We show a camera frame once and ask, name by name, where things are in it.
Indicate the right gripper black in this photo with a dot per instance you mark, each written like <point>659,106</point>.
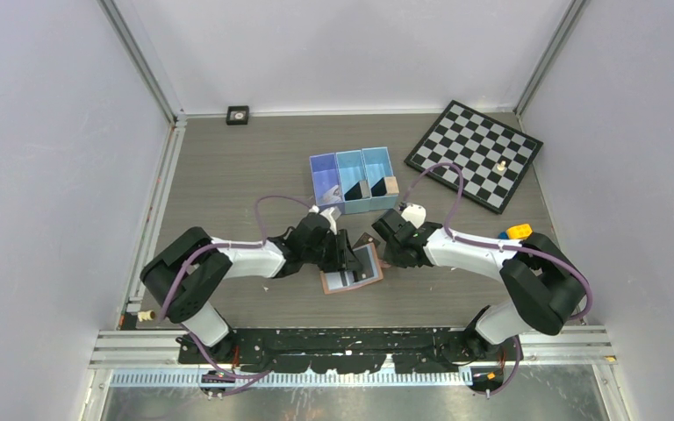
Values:
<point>390,258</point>

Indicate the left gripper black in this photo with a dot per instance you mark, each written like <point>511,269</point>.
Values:
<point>343,257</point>

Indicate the brown leather card holder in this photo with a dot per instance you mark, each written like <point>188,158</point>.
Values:
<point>369,260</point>

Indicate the black credit card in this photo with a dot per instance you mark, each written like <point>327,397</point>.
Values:
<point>366,239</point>

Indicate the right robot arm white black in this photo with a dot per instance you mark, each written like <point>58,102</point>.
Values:
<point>543,286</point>

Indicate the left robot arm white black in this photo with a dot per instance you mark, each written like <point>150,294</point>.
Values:
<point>183,277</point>

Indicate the silver card purple bin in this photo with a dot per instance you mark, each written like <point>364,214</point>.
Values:
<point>331,196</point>

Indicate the tan card right bin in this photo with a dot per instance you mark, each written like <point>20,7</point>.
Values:
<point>391,186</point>

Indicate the black card middle bin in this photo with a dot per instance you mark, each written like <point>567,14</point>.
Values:
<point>358,191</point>

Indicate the purple plastic bin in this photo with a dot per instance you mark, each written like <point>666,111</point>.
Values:
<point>325,174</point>

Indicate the middle light blue bin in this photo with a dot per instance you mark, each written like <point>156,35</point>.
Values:
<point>352,169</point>

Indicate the light blue bin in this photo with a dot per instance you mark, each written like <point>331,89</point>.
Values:
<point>378,165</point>
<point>352,169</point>

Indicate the right light blue bin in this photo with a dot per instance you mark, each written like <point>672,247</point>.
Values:
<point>378,165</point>

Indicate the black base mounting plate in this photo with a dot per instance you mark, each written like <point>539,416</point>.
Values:
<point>345,350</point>

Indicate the blue yellow toy car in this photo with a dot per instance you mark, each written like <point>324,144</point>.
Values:
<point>522,231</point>

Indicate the black white chessboard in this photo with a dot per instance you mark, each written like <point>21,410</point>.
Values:
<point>476,143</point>

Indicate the small black square device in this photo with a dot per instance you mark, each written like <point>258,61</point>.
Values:
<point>237,115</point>

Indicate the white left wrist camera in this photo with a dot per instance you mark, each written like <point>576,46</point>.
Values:
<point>330,214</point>

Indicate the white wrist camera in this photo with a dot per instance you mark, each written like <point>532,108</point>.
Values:
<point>330,214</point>
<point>413,213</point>

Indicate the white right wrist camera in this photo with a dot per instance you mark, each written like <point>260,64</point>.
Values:
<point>413,213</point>

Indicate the aluminium rail frame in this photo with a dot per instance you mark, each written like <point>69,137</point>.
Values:
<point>149,358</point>

